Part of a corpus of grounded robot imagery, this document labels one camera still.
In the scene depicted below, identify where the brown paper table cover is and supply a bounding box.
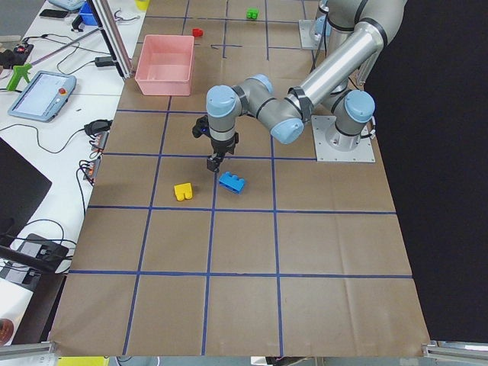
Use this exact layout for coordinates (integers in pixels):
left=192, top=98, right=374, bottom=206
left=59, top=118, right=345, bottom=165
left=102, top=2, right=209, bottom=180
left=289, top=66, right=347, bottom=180
left=50, top=1, right=429, bottom=357

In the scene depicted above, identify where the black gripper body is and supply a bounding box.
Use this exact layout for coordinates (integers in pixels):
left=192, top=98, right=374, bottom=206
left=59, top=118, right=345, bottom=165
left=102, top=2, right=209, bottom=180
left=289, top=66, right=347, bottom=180
left=210, top=132, right=239, bottom=156

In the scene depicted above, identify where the blue plastic bin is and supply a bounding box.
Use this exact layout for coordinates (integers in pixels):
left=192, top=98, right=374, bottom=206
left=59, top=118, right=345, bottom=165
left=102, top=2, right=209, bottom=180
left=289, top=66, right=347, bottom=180
left=79, top=1, right=98, bottom=26

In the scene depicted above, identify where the pink plastic box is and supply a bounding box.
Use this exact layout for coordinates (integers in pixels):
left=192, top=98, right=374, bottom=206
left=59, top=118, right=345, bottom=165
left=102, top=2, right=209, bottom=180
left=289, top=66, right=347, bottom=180
left=135, top=34, right=194, bottom=96

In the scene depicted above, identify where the aluminium frame post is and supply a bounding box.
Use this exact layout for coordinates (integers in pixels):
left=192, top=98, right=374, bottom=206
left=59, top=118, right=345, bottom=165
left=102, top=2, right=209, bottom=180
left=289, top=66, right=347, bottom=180
left=87, top=0, right=133, bottom=79

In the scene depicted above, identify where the blue toy block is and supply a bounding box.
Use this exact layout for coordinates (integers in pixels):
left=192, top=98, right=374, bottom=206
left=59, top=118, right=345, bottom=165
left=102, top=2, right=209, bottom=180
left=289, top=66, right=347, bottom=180
left=219, top=172, right=246, bottom=194

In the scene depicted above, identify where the green handled reach grabber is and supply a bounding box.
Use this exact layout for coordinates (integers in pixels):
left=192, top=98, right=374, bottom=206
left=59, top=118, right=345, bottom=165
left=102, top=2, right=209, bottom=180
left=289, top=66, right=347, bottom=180
left=6, top=63, right=32, bottom=92

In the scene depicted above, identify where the yellow toy block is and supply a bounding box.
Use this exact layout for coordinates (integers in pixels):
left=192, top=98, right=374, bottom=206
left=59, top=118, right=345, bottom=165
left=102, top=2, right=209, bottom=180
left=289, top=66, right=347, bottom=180
left=174, top=182, right=193, bottom=201

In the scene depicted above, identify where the black hub box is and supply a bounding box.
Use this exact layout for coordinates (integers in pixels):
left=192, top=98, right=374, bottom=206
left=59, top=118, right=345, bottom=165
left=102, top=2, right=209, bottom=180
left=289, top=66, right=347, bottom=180
left=18, top=233, right=69, bottom=271

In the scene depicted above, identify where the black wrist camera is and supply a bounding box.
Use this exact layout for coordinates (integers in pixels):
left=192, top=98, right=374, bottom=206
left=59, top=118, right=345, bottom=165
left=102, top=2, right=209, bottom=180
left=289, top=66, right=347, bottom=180
left=192, top=115, right=210, bottom=138

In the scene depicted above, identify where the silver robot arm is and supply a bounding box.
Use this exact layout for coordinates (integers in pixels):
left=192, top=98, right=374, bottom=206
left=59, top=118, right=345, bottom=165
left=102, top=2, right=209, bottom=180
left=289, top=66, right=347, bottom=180
left=310, top=0, right=331, bottom=42
left=192, top=1, right=406, bottom=172

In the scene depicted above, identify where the black power adapter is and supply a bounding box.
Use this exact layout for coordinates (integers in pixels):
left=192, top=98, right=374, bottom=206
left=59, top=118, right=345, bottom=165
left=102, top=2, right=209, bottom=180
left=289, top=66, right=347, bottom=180
left=94, top=56, right=114, bottom=68

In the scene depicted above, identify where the red toy block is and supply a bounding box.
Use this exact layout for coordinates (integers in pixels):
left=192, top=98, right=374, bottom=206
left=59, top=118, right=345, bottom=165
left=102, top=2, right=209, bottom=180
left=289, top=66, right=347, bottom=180
left=192, top=28, right=204, bottom=37

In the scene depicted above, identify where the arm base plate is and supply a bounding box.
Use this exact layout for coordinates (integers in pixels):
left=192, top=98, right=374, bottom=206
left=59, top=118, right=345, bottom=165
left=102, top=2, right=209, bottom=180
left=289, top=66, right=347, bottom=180
left=298, top=20, right=329, bottom=50
left=311, top=115, right=376, bottom=163

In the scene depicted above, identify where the teach pendant tablet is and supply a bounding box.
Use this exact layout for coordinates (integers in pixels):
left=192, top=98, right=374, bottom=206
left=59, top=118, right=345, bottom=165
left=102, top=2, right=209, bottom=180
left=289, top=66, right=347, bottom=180
left=8, top=71, right=77, bottom=122

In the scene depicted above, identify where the green toy block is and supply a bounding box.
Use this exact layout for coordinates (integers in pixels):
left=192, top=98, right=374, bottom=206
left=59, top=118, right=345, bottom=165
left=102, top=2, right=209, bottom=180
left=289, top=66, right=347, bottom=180
left=246, top=8, right=259, bottom=20

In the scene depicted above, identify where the black smartphone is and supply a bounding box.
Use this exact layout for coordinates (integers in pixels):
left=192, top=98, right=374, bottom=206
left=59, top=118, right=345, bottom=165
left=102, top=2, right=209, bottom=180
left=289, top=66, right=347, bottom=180
left=39, top=9, right=69, bottom=19

